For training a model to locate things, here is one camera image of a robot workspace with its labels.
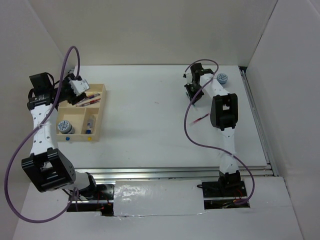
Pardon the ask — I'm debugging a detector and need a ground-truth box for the blue cap glue bottle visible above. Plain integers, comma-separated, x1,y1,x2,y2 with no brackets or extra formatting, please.
85,115,96,135

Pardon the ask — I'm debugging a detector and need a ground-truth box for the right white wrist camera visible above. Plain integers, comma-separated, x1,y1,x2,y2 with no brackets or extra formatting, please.
183,72,193,84

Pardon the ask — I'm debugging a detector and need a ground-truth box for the aluminium front rail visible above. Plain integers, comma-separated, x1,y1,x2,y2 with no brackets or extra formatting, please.
74,167,273,181

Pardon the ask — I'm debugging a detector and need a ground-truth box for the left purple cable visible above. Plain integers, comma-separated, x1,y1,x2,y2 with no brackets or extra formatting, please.
4,45,81,223

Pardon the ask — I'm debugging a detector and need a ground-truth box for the white foil cover sheet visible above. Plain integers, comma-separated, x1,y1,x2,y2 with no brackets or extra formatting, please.
113,180,205,217

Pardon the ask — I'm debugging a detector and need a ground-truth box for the blue pen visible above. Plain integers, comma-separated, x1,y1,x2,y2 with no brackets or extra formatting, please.
77,96,94,104

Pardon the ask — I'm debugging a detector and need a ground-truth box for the red pen with clear barrel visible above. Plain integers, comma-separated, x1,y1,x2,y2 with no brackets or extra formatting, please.
77,98,101,107

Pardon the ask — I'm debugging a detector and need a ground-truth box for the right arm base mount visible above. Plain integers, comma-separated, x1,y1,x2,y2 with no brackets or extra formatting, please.
196,180,250,210

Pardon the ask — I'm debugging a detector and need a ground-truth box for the cream compartment organizer tray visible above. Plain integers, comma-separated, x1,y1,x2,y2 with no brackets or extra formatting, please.
56,84,107,143

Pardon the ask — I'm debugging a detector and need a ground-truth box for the red pen with clip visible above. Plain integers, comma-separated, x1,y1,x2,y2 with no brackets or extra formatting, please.
86,93,101,99

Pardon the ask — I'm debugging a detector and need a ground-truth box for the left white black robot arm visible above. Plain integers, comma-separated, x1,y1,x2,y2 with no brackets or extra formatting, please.
21,72,99,200

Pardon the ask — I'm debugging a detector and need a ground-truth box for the blue white tape roll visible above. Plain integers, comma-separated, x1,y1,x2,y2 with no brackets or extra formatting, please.
216,73,229,85
57,120,75,135

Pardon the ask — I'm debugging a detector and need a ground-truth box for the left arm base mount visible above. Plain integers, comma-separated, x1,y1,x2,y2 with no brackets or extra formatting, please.
67,184,115,217

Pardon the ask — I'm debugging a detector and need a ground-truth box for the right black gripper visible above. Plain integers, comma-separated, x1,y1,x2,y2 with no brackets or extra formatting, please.
184,81,204,104

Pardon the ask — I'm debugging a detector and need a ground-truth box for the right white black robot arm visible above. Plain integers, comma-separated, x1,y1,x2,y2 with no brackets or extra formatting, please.
183,59,241,196

